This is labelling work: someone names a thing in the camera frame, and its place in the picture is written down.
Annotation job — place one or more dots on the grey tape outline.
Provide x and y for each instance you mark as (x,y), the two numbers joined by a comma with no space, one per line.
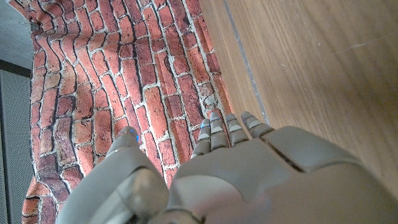
(245,62)

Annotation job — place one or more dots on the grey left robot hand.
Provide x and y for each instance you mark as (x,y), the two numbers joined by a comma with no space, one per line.
(264,180)

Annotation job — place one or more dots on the grey perforated panel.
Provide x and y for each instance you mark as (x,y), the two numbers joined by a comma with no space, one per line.
(14,140)

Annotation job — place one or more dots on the red brick printed backdrop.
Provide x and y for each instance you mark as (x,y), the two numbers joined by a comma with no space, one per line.
(124,62)

